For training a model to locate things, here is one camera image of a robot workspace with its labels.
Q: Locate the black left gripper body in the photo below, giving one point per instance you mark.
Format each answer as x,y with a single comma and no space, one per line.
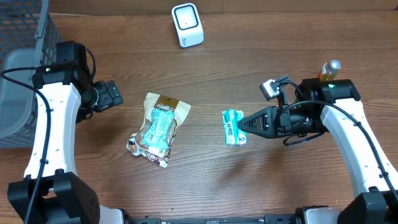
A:
112,94

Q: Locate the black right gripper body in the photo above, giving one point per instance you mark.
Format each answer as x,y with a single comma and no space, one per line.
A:
293,122

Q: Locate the teal tissue packet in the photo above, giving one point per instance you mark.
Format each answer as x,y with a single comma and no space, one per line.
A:
233,135

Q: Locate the brown snack pouch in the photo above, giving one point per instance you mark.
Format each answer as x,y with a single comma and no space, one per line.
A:
163,115

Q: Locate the yellow oil bottle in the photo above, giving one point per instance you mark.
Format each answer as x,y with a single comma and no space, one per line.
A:
329,70

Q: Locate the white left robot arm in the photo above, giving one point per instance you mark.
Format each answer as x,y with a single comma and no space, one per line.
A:
51,191

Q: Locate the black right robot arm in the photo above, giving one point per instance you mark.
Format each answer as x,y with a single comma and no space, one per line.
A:
333,107

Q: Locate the white barcode scanner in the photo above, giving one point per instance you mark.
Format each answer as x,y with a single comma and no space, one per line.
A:
188,25

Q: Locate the grey plastic mesh basket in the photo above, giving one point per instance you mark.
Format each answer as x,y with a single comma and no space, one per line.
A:
28,39

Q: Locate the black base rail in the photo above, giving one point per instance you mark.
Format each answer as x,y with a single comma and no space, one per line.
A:
214,220

